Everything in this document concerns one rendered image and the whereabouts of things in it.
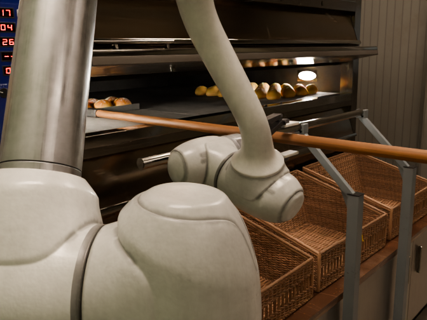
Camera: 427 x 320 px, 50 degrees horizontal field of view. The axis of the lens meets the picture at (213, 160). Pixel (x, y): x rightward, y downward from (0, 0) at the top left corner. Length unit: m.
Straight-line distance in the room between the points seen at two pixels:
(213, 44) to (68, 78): 0.30
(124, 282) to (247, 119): 0.44
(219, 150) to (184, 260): 0.52
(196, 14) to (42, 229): 0.46
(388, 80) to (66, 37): 4.17
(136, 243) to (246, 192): 0.43
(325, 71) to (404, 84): 1.82
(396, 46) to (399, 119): 0.67
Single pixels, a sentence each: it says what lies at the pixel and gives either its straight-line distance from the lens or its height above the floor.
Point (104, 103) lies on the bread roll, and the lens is 2.05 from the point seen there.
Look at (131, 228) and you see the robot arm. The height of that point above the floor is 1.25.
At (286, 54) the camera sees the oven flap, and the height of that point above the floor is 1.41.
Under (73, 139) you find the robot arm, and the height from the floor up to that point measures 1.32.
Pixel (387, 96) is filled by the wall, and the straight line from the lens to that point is 4.66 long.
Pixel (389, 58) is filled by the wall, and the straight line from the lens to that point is 4.64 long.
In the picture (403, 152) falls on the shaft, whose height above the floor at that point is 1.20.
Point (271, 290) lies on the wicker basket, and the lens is 1.45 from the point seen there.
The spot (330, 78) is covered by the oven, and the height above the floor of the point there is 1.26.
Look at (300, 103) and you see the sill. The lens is 2.33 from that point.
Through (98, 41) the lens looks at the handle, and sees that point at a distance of 1.37.
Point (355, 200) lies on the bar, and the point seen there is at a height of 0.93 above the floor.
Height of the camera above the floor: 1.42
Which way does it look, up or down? 13 degrees down
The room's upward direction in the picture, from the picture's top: 1 degrees counter-clockwise
